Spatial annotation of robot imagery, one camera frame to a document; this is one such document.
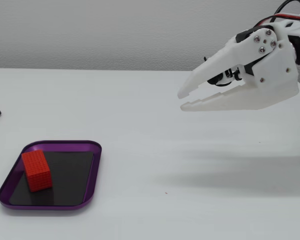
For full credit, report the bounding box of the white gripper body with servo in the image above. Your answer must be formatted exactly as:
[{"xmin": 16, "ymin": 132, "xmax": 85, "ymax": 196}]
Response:
[{"xmin": 239, "ymin": 21, "xmax": 300, "ymax": 96}]

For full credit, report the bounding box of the white moving gripper finger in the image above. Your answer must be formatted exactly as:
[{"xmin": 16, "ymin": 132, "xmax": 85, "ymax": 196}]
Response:
[{"xmin": 177, "ymin": 24, "xmax": 279, "ymax": 100}]

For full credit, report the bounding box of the red white black servo wire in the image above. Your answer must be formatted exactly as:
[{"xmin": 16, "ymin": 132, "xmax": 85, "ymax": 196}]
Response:
[{"xmin": 251, "ymin": 14, "xmax": 300, "ymax": 29}]

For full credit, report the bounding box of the red studded block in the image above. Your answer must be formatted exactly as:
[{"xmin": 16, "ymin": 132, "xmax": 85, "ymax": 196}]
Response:
[{"xmin": 21, "ymin": 149, "xmax": 53, "ymax": 193}]

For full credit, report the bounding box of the purple metal tray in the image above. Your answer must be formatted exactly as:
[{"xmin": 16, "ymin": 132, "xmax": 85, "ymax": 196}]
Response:
[{"xmin": 0, "ymin": 140, "xmax": 103, "ymax": 211}]

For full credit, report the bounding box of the white fixed gripper finger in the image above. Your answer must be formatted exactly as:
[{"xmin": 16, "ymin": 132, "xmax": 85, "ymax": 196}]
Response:
[{"xmin": 179, "ymin": 84, "xmax": 299, "ymax": 112}]

